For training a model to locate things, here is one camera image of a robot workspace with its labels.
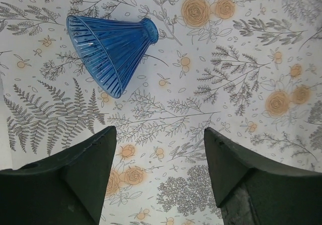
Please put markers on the floral patterned table mat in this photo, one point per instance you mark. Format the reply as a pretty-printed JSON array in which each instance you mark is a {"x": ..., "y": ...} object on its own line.
[{"x": 250, "y": 69}]

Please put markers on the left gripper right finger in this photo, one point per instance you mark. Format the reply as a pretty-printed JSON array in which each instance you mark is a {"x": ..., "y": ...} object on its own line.
[{"x": 252, "y": 189}]

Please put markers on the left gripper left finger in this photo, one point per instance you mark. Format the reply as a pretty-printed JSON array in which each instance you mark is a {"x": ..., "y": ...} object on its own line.
[{"x": 66, "y": 188}]

